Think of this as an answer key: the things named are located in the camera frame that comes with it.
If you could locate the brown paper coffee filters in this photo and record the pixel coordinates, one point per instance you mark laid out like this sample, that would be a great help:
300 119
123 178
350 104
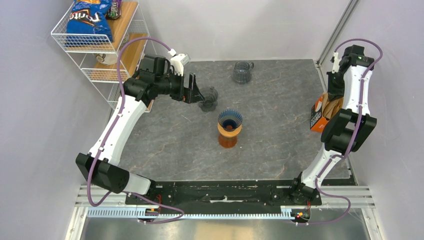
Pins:
333 106

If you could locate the blue chips bag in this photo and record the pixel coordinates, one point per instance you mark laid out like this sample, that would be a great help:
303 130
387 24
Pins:
88 17

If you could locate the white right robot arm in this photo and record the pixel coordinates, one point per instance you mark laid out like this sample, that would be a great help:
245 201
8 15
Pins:
347 130

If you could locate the aluminium frame rail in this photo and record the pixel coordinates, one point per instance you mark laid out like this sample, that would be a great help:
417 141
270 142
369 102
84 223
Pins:
124 205

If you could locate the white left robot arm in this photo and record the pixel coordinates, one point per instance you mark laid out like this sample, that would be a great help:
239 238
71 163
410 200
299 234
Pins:
156 76

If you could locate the white ceramic mug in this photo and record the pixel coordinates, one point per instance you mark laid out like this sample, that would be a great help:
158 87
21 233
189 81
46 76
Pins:
107 59

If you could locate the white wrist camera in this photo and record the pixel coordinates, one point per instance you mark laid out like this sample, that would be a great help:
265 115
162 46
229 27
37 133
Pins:
178 61
335 60

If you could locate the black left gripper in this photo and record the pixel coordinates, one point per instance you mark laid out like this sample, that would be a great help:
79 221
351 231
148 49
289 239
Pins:
191 88

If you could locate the clear glass pitcher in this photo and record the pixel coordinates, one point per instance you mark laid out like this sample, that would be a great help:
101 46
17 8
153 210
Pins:
242 72

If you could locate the coffee paper filter box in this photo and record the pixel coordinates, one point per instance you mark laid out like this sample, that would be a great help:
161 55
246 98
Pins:
320 113

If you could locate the white wire wooden shelf rack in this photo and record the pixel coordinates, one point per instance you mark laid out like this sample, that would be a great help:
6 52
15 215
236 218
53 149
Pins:
129 33

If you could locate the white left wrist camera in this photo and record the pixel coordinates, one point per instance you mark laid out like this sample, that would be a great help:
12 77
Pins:
178 61

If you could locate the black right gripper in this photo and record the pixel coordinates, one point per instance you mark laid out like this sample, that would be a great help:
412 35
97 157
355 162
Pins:
333 84

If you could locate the wooden ring dripper holder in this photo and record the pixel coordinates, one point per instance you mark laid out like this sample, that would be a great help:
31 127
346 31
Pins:
229 133

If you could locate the blue plastic dripper cone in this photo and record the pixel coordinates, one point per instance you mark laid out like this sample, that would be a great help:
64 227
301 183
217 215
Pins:
230 119

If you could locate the smoky glass dripper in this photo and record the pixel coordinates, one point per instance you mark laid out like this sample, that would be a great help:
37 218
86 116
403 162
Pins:
210 102

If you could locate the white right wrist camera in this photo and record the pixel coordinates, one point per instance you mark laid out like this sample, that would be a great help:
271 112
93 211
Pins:
335 60

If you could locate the orange glass carafe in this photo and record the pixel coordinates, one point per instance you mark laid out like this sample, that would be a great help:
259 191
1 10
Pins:
227 142

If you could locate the dark snack packet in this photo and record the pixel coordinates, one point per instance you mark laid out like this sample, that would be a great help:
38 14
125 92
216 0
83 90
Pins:
115 10

